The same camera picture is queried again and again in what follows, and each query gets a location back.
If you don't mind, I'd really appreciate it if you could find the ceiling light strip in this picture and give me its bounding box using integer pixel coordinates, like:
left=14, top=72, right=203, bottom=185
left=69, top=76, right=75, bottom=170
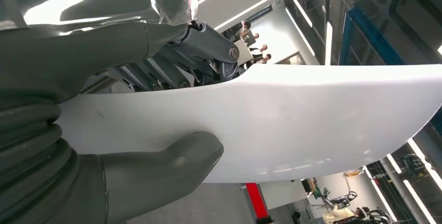
left=288, top=0, right=314, bottom=29
left=324, top=21, right=333, bottom=66
left=407, top=138, right=442, bottom=193

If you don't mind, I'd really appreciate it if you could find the red barrier belt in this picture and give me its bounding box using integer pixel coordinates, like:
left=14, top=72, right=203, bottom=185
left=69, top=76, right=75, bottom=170
left=176, top=0, right=274, bottom=221

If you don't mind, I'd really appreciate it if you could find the white cabinet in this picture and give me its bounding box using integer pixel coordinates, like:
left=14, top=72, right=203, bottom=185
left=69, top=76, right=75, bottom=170
left=259, top=180, right=309, bottom=210

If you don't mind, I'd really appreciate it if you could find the blue steel beam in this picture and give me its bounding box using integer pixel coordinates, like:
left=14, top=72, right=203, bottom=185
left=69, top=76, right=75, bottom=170
left=338, top=6, right=406, bottom=66

